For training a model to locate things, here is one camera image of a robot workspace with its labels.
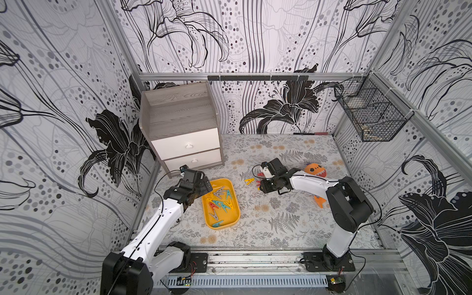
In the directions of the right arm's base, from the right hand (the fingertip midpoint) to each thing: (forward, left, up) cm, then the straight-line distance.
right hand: (264, 184), depth 95 cm
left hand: (-8, +30, +10) cm, 32 cm away
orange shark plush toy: (+5, -26, +7) cm, 27 cm away
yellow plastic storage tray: (-17, +24, +1) cm, 30 cm away
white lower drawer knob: (+10, +37, +8) cm, 39 cm away
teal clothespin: (-10, +23, -1) cm, 25 cm away
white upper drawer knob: (+8, +36, +23) cm, 43 cm away
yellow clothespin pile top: (+3, +8, -1) cm, 9 cm away
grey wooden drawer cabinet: (+14, +38, +31) cm, 51 cm away
